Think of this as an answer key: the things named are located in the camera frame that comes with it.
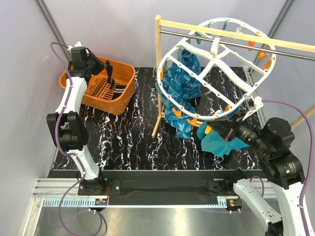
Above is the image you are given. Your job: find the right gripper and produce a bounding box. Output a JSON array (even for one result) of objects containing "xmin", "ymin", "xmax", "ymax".
[{"xmin": 208, "ymin": 107, "xmax": 272, "ymax": 154}]

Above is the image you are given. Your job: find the orange clothespin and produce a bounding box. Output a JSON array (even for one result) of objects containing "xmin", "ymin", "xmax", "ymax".
[
  {"xmin": 187, "ymin": 118, "xmax": 197, "ymax": 126},
  {"xmin": 172, "ymin": 108, "xmax": 182, "ymax": 118},
  {"xmin": 205, "ymin": 125, "xmax": 213, "ymax": 135}
]

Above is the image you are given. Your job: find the black white striped sock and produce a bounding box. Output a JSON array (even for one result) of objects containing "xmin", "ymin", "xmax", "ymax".
[{"xmin": 107, "ymin": 77, "xmax": 126, "ymax": 95}]

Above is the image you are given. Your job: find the orange plastic basket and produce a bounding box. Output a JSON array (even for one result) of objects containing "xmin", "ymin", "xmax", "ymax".
[{"xmin": 59, "ymin": 56, "xmax": 136, "ymax": 115}]

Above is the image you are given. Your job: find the white round clip hanger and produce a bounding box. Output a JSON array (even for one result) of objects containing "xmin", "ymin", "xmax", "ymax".
[{"xmin": 157, "ymin": 17, "xmax": 277, "ymax": 121}]

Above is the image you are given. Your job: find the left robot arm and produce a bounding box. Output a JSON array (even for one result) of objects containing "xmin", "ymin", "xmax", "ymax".
[{"xmin": 46, "ymin": 42, "xmax": 114, "ymax": 195}]

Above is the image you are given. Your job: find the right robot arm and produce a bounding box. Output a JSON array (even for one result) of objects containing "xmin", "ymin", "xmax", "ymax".
[{"xmin": 206, "ymin": 111, "xmax": 315, "ymax": 236}]

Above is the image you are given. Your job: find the teal cloth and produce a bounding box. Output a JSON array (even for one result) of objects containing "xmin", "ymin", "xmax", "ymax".
[{"xmin": 196, "ymin": 112, "xmax": 249, "ymax": 157}]

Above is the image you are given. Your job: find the blue patterned cloth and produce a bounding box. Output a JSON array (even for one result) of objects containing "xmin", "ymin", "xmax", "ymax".
[{"xmin": 155, "ymin": 49, "xmax": 201, "ymax": 140}]

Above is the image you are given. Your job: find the green clothespin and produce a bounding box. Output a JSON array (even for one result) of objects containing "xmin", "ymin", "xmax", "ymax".
[{"xmin": 161, "ymin": 97, "xmax": 173, "ymax": 108}]

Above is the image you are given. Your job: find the wooden clothes rack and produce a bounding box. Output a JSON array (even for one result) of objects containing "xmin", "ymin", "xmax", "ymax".
[{"xmin": 155, "ymin": 16, "xmax": 315, "ymax": 126}]

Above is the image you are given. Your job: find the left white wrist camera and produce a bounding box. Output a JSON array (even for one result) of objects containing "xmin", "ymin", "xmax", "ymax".
[{"xmin": 67, "ymin": 41, "xmax": 83, "ymax": 52}]

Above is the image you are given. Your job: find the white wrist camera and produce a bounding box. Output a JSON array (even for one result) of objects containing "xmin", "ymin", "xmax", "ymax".
[
  {"xmin": 243, "ymin": 96, "xmax": 263, "ymax": 121},
  {"xmin": 67, "ymin": 41, "xmax": 83, "ymax": 52}
]

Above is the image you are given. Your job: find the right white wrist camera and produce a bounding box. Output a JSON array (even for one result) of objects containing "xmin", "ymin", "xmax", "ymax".
[{"xmin": 243, "ymin": 96, "xmax": 263, "ymax": 121}]

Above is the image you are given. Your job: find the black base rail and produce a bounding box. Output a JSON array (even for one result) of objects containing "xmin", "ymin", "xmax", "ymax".
[{"xmin": 48, "ymin": 169, "xmax": 271, "ymax": 206}]

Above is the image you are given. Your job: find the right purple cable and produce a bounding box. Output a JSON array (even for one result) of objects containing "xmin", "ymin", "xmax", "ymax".
[{"xmin": 250, "ymin": 99, "xmax": 315, "ymax": 236}]

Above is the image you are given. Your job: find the purple cable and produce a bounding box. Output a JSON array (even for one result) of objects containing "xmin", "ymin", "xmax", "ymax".
[
  {"xmin": 50, "ymin": 42, "xmax": 109, "ymax": 235},
  {"xmin": 250, "ymin": 99, "xmax": 315, "ymax": 236}
]

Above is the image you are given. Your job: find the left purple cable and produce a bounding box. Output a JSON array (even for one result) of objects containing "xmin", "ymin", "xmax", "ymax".
[{"xmin": 50, "ymin": 42, "xmax": 109, "ymax": 235}]

